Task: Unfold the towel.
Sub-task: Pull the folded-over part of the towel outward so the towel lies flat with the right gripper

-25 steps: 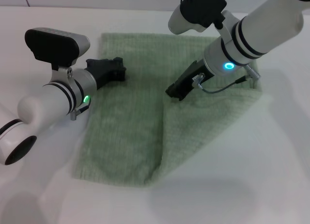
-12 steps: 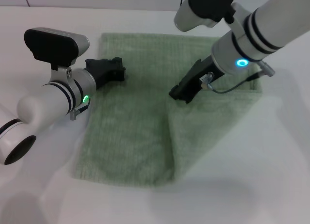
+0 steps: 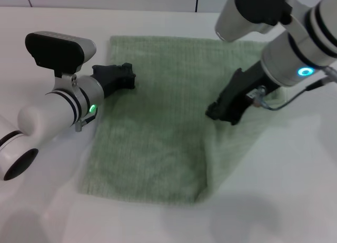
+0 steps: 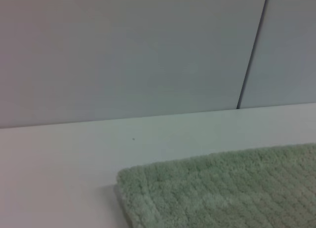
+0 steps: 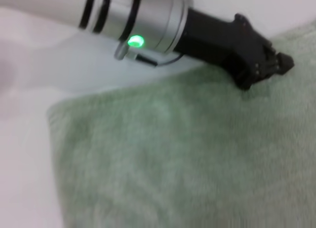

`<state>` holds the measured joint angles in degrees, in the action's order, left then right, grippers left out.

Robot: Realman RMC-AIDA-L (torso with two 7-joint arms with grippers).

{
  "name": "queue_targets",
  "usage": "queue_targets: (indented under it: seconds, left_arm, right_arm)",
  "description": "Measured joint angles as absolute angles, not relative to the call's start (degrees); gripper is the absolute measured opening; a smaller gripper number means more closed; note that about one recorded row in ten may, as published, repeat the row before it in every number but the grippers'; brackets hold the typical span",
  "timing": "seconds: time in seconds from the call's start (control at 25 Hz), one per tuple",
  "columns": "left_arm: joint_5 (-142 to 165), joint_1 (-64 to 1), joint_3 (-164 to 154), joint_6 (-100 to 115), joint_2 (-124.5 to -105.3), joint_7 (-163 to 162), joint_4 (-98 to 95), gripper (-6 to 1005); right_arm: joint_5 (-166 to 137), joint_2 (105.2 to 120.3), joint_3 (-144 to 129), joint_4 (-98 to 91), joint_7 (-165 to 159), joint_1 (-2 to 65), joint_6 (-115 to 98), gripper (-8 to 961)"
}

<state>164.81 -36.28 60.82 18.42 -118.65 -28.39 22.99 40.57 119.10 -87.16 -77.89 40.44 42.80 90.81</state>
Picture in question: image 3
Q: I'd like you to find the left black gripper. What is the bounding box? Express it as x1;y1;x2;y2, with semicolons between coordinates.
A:
92;62;138;99

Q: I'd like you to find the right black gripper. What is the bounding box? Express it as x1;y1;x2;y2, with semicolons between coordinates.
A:
205;59;280;126

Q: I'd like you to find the green terry towel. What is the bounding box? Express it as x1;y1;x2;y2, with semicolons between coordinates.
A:
77;35;288;204

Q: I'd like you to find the silver metal connector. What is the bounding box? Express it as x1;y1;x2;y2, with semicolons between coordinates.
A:
252;86;267;107

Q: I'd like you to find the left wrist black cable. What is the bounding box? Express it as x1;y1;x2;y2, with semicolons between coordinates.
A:
81;108;100;124

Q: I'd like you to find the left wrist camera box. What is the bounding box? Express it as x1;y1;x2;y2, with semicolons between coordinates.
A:
24;31;97;77

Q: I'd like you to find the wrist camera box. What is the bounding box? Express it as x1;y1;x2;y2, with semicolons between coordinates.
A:
24;31;97;77
214;0;293;43

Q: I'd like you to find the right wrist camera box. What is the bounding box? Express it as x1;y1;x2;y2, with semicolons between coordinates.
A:
214;0;293;43

